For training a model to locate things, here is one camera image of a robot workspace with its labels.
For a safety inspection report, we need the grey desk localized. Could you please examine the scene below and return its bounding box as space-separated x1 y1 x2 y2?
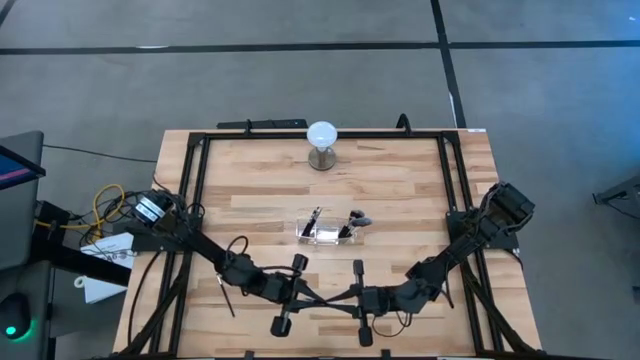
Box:
0 130 54 360

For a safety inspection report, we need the white bulb brass table lamp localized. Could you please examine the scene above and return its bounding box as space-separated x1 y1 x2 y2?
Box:
305 120 339 172

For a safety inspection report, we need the black metal stand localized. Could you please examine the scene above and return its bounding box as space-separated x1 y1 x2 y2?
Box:
592 174 640 221

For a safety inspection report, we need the black power box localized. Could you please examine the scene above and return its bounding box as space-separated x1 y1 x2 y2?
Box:
34 199 71 236

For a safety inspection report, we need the black computer mouse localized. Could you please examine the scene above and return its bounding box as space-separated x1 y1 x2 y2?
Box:
0 292 32 341

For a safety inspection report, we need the black aluminium table frame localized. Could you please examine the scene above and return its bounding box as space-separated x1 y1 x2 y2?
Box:
119 128 546 360

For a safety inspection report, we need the white paper sheet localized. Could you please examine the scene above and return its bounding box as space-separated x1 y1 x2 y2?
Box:
79 231 136 271

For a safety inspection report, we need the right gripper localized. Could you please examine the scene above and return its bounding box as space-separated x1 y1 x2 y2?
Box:
325 258 399 349

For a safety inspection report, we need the thick black cable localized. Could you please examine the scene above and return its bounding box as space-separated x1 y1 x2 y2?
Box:
127 249 164 354

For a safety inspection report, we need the clear acrylic organizer box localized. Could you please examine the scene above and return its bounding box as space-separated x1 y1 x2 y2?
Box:
294 216 364 247

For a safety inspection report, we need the black flat bar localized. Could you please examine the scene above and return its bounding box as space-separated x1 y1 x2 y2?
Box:
216 118 310 131

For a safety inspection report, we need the yellow cable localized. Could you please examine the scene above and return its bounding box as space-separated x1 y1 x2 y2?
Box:
33 183 126 242

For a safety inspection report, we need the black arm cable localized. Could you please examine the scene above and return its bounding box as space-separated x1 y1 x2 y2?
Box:
372 312 407 338
223 234 301 274

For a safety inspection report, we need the fan-head makeup brush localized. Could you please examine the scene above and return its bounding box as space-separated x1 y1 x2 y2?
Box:
337 209 364 240

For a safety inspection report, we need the white tag with ring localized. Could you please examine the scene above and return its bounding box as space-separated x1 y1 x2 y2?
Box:
73 272 130 305

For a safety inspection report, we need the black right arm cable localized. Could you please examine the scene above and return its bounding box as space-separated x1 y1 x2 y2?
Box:
372 312 407 338

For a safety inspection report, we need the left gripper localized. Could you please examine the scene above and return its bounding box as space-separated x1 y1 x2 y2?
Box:
268 252 330 339

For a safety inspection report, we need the black support beam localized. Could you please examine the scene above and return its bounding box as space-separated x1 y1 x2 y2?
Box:
29 239 134 289

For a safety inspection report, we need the computer monitor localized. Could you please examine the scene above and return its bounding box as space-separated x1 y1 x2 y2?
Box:
0 144 47 191

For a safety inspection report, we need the thin black floor cable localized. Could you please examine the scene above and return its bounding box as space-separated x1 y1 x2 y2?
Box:
42 143 159 163

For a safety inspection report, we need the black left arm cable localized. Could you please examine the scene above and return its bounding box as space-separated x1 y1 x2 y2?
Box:
223 234 301 274

